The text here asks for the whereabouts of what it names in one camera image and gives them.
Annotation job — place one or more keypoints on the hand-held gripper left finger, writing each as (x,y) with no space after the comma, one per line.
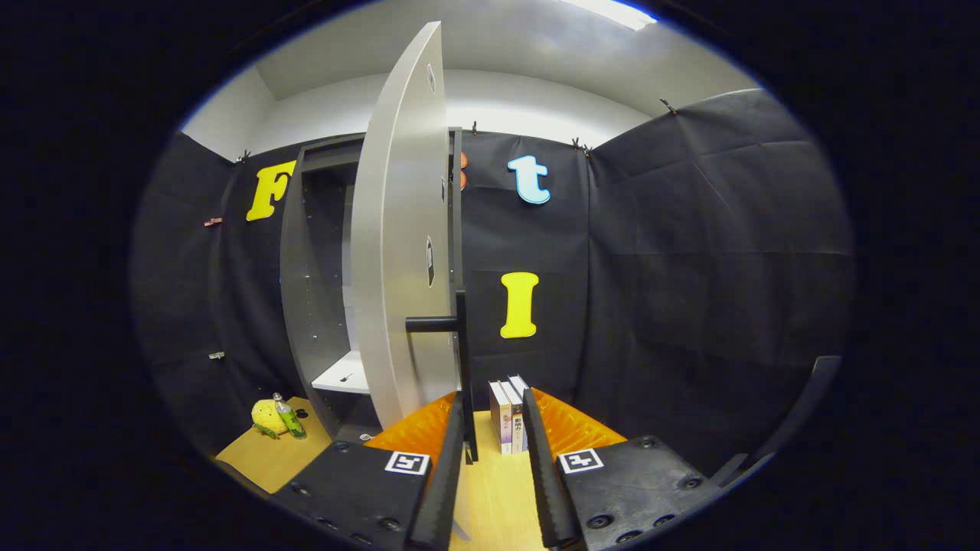
(448,474)

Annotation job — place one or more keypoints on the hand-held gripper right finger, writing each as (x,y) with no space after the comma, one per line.
(545,482)

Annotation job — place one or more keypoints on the beige cabinet door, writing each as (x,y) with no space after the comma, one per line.
(398,229)

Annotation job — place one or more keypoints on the book with dark spine print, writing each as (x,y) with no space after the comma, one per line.
(518,428)

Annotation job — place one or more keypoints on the white and purple book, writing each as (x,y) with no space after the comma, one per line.
(501,421)

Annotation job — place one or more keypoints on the white cabinet shelf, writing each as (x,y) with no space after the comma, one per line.
(344,376)

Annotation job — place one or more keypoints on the green drink bottle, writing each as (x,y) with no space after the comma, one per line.
(289,419)

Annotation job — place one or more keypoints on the yellow plush toy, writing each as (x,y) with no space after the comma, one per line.
(266,415)

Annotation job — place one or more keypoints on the dark grey cabinet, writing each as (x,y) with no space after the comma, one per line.
(295,291)

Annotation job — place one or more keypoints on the black backdrop cloth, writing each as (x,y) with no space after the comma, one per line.
(689,268)

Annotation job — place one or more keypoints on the dark curved bar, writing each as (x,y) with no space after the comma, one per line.
(811,398)

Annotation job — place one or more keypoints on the long ceiling light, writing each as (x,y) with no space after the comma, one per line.
(612,11)

